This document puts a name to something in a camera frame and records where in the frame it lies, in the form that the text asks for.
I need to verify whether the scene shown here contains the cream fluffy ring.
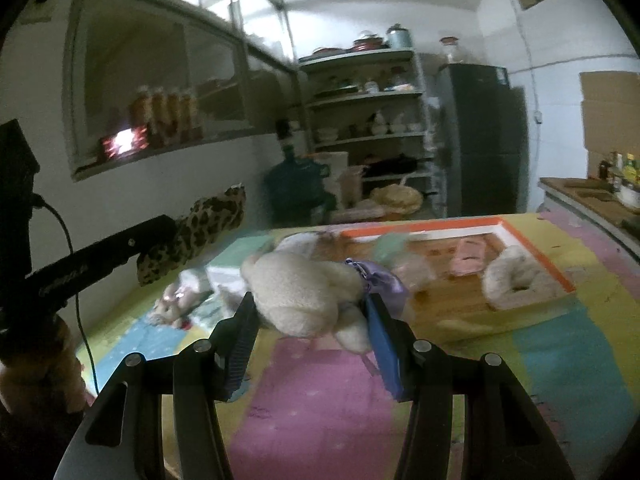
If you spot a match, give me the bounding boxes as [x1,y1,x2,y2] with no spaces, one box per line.
[482,244,572,311]

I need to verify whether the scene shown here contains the leopard print scarf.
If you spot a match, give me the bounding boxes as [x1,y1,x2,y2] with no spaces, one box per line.
[137,183,246,286]

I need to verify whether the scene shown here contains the pink fluffy soft item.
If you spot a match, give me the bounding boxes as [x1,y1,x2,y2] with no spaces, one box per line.
[449,237,486,276]

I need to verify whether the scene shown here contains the cream plush bear purple bow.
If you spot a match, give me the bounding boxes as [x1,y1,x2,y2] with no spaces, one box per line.
[241,250,410,354]

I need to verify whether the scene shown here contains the green soft pillow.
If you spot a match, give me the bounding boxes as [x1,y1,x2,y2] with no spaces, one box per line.
[371,232,422,269]

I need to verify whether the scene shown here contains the person's left hand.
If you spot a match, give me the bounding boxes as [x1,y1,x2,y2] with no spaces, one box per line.
[1,314,87,417]

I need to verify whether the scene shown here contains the pink plush toy sequin patch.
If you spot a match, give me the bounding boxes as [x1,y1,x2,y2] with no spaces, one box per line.
[146,269,212,330]

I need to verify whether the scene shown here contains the colourful patchwork quilt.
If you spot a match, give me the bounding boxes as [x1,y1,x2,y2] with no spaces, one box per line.
[74,211,640,480]

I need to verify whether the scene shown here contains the glowing red screen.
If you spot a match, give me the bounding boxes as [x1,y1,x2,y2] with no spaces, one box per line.
[100,127,149,160]

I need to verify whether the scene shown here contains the mint green carton box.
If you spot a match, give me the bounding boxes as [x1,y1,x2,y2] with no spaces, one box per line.
[205,234,273,288]

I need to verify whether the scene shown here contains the orange-rimmed cardboard box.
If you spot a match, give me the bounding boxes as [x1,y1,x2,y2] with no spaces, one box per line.
[329,217,576,342]

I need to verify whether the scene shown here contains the amber bottles on ledge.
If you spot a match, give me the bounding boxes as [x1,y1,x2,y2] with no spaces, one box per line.
[129,86,204,148]

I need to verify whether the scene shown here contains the kitchen counter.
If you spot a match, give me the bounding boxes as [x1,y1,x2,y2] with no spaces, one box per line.
[538,178,639,260]

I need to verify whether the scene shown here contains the green water jug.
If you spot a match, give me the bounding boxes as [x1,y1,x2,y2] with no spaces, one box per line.
[265,144,336,228]

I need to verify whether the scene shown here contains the yellow woven basket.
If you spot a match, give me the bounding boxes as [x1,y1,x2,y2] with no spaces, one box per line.
[370,184,423,216]

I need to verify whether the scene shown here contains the white bowl on counter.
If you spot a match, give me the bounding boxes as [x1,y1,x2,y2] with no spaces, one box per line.
[616,184,640,211]

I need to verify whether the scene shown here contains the yellow-capped condiment bottle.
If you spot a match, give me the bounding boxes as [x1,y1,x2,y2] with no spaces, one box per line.
[622,153,639,185]

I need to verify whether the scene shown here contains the black refrigerator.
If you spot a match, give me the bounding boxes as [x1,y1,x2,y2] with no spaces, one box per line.
[436,64,526,217]

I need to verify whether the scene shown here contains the grey metal storage shelf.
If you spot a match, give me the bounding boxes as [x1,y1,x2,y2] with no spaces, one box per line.
[298,47,447,221]

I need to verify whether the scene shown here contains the glass jar on refrigerator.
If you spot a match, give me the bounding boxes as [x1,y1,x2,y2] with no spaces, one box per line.
[439,36,463,64]

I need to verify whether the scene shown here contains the red pot with lid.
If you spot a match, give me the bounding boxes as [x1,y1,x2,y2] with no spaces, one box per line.
[350,30,385,52]

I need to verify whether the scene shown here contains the blue enamel pot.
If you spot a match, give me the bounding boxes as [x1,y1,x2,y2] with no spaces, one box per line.
[386,23,412,49]

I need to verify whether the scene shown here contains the black cable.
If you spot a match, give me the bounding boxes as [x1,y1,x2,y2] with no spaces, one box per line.
[30,194,101,396]

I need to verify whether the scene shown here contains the brown cardboard wall panel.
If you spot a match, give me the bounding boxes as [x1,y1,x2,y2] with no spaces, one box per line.
[580,70,640,178]

